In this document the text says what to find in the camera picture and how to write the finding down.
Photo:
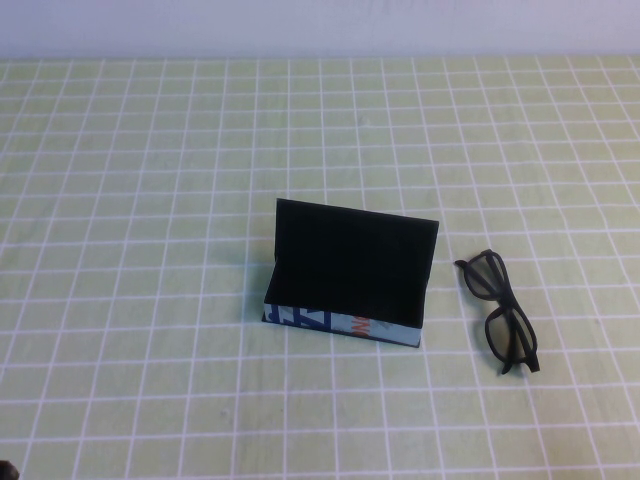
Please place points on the black printed glasses case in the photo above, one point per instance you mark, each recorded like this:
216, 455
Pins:
350, 270

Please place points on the black framed glasses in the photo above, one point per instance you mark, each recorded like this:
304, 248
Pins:
515, 310

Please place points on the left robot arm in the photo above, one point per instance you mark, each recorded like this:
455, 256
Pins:
7, 471

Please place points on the green white-checked tablecloth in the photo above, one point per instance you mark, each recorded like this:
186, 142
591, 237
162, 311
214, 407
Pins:
150, 250

